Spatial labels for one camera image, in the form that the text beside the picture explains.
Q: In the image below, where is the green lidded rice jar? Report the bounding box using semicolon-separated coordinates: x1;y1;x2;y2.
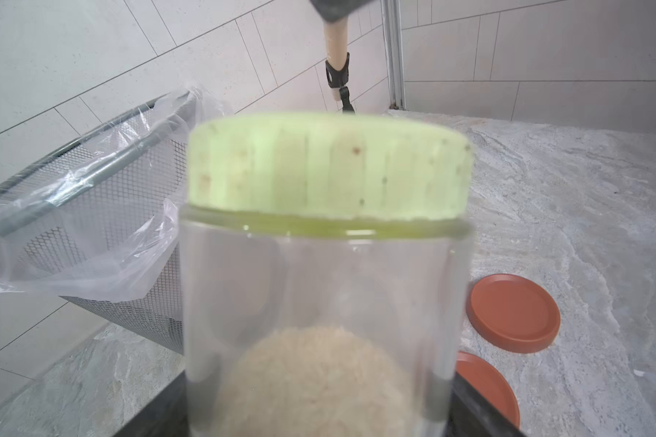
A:
179;113;476;436

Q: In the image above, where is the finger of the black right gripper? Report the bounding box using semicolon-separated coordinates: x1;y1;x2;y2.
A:
310;0;372;23

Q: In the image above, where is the black microphone stand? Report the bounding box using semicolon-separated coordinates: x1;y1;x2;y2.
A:
324;53;355;113

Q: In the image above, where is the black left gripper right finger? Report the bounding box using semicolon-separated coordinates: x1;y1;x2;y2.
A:
448;373;526;437

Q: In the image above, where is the red jar lid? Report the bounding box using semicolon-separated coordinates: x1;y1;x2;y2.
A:
456;351;521;428
466;273;561;353

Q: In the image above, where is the clear plastic bin liner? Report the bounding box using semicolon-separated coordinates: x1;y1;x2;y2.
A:
0;84;225;304

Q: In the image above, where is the metal mesh waste bin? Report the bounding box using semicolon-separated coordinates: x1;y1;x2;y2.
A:
0;92;198;356

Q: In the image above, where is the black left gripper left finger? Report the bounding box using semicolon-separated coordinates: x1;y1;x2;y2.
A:
114;371;189;437

